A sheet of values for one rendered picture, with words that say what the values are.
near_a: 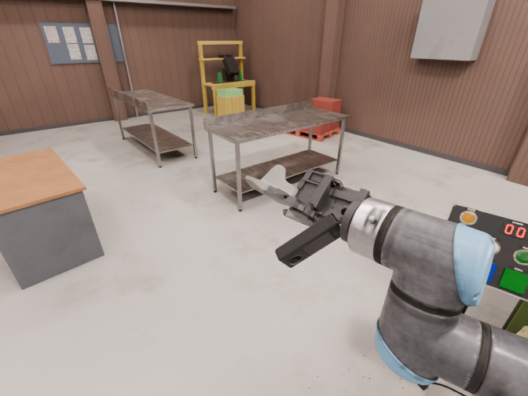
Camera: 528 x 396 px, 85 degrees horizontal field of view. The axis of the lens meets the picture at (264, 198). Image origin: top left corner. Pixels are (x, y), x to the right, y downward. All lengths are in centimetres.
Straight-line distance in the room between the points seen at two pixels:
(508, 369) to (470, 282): 11
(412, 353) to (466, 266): 14
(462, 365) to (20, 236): 282
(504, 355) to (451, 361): 6
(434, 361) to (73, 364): 220
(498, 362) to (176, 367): 189
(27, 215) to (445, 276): 274
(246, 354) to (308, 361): 40
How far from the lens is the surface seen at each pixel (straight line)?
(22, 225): 287
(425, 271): 41
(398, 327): 45
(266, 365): 209
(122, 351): 234
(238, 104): 769
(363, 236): 43
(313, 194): 49
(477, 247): 41
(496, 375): 47
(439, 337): 46
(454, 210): 143
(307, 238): 47
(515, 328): 194
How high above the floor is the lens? 180
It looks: 29 degrees down
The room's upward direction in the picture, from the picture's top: straight up
